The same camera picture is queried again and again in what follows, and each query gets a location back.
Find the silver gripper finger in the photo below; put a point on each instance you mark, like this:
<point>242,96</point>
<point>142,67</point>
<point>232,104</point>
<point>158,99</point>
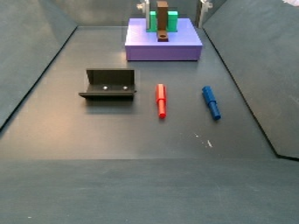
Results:
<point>206,5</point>
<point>144,6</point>

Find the blue hexagonal peg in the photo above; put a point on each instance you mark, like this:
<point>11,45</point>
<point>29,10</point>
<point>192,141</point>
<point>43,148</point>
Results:
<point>211,102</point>

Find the black angle fixture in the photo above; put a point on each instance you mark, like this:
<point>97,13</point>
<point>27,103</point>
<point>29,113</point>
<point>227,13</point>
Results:
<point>109,83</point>

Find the green block left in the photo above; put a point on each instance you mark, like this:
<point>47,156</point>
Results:
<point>152,22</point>

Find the green block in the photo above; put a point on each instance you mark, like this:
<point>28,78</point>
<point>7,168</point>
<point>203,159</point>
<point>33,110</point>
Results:
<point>172,21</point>
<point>152,22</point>

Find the green block right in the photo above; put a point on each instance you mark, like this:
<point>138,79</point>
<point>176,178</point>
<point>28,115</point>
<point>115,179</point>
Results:
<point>172,21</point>

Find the purple base block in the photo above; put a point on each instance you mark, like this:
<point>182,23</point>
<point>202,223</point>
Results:
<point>143,47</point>

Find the brown L-shaped bracket with hole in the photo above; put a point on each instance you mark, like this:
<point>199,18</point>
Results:
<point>162,16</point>

